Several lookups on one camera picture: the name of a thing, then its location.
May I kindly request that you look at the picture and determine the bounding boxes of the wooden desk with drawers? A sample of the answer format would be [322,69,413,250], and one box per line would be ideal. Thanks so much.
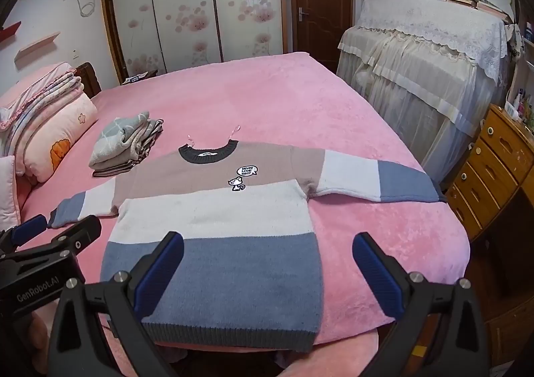
[444,104,534,367]

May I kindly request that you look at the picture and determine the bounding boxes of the folded beige towels stack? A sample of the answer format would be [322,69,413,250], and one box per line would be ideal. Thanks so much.
[89,111,152,168]

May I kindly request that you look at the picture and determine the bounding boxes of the red wall shelf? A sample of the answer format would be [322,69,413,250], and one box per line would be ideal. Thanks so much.
[0,22,21,42]

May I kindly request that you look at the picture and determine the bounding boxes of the folded pink quilts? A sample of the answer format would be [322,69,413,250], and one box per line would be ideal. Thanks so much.
[0,62,84,156]

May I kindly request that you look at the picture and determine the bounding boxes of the plain pink pillow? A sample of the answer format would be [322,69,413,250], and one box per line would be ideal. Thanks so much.
[0,155,22,232]

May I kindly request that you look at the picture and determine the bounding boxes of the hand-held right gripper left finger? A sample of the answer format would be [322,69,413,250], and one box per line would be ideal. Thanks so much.
[47,230,185,377]

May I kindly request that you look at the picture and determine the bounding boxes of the toiletry bottles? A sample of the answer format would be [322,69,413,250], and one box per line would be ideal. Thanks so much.
[505,85,534,128]

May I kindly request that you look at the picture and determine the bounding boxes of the brown wooden door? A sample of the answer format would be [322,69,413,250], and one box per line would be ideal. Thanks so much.
[288,0,354,73]

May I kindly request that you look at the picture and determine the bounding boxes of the cream cloth covered furniture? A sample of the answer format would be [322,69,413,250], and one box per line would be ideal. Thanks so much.
[336,0,520,183]

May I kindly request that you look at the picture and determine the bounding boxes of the floral sliding door wardrobe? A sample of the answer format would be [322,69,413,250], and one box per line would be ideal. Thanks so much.
[99,0,288,83]

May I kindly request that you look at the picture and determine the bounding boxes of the pillow with orange print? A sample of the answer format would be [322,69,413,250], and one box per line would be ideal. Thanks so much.
[23,91,98,183]

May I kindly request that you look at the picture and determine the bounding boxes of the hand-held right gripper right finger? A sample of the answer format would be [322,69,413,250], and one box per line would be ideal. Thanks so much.
[352,232,490,377]

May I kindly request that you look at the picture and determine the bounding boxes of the folded dark garment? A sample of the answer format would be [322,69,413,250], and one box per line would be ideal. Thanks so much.
[92,118,164,177]

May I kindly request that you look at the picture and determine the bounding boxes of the pink plush blanket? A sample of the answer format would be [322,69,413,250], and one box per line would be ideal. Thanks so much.
[17,52,472,377]

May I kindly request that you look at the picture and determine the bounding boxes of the pale wall shelf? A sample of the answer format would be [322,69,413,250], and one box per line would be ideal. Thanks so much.
[14,32,61,64]

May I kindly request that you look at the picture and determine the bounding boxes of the white lace cover cloth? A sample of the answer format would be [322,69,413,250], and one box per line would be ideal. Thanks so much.
[354,0,520,85]

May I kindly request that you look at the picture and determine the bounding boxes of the dark wooden headboard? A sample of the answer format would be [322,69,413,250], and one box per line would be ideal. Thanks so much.
[75,62,103,99]

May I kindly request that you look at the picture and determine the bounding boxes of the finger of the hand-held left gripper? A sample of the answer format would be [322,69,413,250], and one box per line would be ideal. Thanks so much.
[17,215,102,263]
[0,214,48,253]

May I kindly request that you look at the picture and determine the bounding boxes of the colour block knit sweater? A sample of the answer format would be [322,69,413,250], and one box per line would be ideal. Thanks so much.
[47,139,448,353]

